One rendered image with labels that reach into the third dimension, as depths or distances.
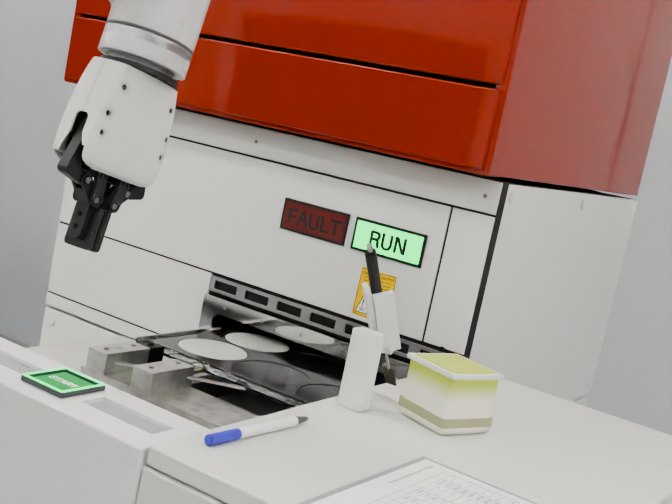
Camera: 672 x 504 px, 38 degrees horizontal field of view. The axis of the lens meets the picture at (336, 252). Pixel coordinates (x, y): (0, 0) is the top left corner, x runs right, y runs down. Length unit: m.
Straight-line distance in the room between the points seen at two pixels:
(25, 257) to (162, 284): 2.54
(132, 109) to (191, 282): 0.73
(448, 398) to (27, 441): 0.41
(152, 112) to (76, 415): 0.28
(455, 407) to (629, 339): 1.83
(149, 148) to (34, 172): 3.21
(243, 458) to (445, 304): 0.58
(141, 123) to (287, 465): 0.34
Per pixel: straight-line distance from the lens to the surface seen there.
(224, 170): 1.57
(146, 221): 1.67
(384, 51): 1.37
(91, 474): 0.89
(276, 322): 1.50
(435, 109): 1.32
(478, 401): 1.04
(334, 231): 1.44
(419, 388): 1.04
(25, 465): 0.95
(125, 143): 0.91
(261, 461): 0.85
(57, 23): 4.11
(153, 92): 0.92
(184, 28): 0.92
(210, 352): 1.40
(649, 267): 2.80
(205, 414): 1.20
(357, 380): 1.03
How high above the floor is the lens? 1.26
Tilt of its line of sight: 8 degrees down
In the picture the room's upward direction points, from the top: 12 degrees clockwise
